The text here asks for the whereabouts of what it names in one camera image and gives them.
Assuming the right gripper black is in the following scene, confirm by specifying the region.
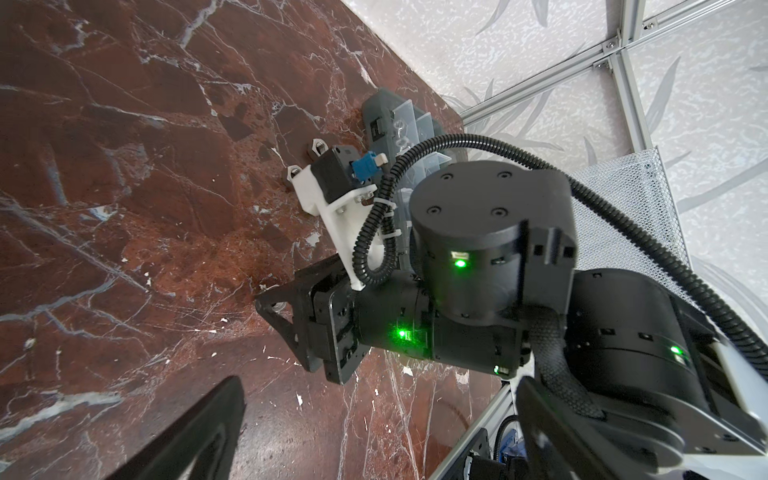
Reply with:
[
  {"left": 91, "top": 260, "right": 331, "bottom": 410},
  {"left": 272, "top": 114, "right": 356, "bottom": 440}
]
[{"left": 254, "top": 255, "right": 369, "bottom": 385}]

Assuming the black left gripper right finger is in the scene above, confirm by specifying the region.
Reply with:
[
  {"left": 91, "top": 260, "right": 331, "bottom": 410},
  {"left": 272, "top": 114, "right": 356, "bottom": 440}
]
[{"left": 516, "top": 377, "right": 648, "bottom": 479}]

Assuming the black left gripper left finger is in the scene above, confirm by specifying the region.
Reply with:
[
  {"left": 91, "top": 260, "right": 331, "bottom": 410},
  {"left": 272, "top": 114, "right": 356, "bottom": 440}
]
[{"left": 109, "top": 376, "right": 246, "bottom": 479}]

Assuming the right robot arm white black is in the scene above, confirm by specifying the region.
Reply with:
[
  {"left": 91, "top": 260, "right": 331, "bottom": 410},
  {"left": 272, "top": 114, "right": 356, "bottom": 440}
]
[{"left": 255, "top": 161, "right": 767, "bottom": 479}]

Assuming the silver hex nut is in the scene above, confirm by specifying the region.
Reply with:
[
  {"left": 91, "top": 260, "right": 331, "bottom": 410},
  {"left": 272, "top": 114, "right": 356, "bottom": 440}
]
[
  {"left": 308, "top": 138, "right": 329, "bottom": 161},
  {"left": 286, "top": 165, "right": 302, "bottom": 183}
]

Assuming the silver hex nut top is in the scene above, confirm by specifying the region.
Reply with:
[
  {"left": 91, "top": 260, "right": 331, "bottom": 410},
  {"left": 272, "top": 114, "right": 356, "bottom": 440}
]
[{"left": 308, "top": 138, "right": 329, "bottom": 161}]

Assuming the clear compartment organizer box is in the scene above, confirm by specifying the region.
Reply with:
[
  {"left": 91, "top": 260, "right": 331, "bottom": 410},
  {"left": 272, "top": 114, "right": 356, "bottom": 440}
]
[{"left": 362, "top": 89, "right": 459, "bottom": 202}]

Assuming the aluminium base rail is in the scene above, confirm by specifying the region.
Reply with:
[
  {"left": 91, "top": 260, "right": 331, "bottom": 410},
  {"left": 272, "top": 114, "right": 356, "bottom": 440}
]
[{"left": 429, "top": 382, "right": 514, "bottom": 479}]

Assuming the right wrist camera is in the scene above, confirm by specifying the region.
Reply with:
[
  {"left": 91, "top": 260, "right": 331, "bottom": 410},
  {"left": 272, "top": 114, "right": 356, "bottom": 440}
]
[{"left": 291, "top": 145, "right": 388, "bottom": 291}]

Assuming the white wire mesh basket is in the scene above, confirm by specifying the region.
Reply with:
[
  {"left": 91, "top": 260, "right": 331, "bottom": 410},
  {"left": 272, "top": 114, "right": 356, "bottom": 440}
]
[{"left": 571, "top": 149, "right": 690, "bottom": 301}]

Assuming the aluminium frame crossbar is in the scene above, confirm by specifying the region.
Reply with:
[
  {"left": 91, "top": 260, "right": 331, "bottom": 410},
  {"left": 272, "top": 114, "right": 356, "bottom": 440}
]
[{"left": 461, "top": 0, "right": 732, "bottom": 127}]

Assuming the aluminium frame post right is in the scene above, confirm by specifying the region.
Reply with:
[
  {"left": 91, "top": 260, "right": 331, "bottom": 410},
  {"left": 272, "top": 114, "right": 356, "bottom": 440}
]
[{"left": 608, "top": 0, "right": 654, "bottom": 153}]

